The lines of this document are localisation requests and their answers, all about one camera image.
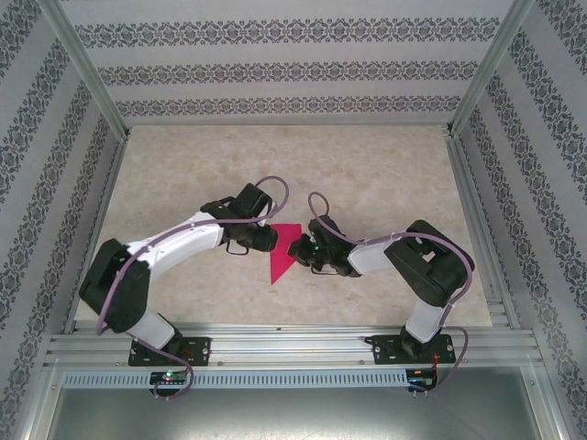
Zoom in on aluminium side rail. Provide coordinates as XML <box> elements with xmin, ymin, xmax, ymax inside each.
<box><xmin>447</xmin><ymin>135</ymin><xmax>522</xmax><ymax>329</ymax></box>
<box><xmin>61</xmin><ymin>135</ymin><xmax>132</xmax><ymax>336</ymax></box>

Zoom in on aluminium frame post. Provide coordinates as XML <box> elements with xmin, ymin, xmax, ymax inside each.
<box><xmin>35</xmin><ymin>0</ymin><xmax>132</xmax><ymax>138</ymax></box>
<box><xmin>447</xmin><ymin>0</ymin><xmax>537</xmax><ymax>137</ymax></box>

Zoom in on aluminium frame bar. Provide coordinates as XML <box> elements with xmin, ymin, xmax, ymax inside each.
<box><xmin>526</xmin><ymin>364</ymin><xmax>579</xmax><ymax>440</ymax></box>
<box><xmin>13</xmin><ymin>361</ymin><xmax>63</xmax><ymax>440</ymax></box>

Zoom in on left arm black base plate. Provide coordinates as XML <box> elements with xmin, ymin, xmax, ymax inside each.
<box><xmin>127</xmin><ymin>336</ymin><xmax>213</xmax><ymax>368</ymax></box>

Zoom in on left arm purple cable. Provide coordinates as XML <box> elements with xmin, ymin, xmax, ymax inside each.
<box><xmin>94</xmin><ymin>175</ymin><xmax>291</xmax><ymax>403</ymax></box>

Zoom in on pink paper sheet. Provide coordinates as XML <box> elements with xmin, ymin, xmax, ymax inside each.
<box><xmin>265</xmin><ymin>223</ymin><xmax>305</xmax><ymax>287</ymax></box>

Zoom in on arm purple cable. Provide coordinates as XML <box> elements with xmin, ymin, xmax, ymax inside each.
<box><xmin>94</xmin><ymin>175</ymin><xmax>291</xmax><ymax>403</ymax></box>
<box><xmin>307</xmin><ymin>191</ymin><xmax>476</xmax><ymax>398</ymax></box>

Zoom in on slotted grey cable duct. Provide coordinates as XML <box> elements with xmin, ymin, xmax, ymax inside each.
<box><xmin>61</xmin><ymin>369</ymin><xmax>409</xmax><ymax>390</ymax></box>

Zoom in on grey metal panel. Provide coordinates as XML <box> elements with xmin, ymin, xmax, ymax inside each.
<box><xmin>45</xmin><ymin>387</ymin><xmax>551</xmax><ymax>440</ymax></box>

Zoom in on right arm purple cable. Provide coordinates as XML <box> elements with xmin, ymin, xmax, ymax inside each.
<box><xmin>307</xmin><ymin>191</ymin><xmax>476</xmax><ymax>398</ymax></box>

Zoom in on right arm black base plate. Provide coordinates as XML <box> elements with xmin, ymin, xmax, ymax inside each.
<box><xmin>370</xmin><ymin>334</ymin><xmax>458</xmax><ymax>367</ymax></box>

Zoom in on wide aluminium mounting rail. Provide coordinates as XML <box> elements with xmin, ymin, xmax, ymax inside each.
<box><xmin>43</xmin><ymin>323</ymin><xmax>547</xmax><ymax>368</ymax></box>

